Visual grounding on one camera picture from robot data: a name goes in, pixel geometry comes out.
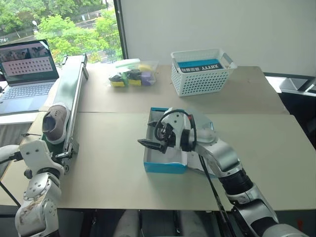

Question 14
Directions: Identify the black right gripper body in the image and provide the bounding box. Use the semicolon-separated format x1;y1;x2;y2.
154;121;177;154

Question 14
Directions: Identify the blue cardboard shoebox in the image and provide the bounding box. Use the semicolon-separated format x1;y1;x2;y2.
143;106;219;175

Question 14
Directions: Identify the purple sponge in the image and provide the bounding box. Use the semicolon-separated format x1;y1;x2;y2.
141;71;156;87

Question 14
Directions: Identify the clear plastic bag of sponges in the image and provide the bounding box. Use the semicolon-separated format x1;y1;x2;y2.
107;58;160;88

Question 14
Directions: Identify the white perforated plastic basket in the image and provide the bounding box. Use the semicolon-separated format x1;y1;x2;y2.
170;47;238;97

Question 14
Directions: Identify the blue printed carton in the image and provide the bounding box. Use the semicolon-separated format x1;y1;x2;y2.
177;58;225;73

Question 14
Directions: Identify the grey rounded shape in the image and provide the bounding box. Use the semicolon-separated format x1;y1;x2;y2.
115;210;142;237

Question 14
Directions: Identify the green belt conveyor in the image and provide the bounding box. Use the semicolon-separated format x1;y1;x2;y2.
40;52;90;174

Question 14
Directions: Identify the grey sneaker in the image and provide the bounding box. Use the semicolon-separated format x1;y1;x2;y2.
41;104;71;145

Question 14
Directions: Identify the silver laptop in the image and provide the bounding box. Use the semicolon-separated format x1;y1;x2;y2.
0;39;61;116

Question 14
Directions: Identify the black furniture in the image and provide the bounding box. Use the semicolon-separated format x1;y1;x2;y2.
262;71;316;150

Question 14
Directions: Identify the white side table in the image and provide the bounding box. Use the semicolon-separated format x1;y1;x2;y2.
0;110;43;149

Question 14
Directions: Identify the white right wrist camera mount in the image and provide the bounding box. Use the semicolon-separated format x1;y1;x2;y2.
160;107;196;152

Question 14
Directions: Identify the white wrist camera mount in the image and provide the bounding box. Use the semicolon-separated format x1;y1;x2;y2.
160;107;196;152
19;140;66;176

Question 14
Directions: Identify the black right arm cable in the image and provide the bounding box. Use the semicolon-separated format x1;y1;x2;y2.
155;109;238;237

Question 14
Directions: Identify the black window frame post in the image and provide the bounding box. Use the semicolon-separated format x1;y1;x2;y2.
113;0;129;61

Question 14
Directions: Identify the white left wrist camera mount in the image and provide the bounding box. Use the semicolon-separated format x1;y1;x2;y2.
19;140;66;176

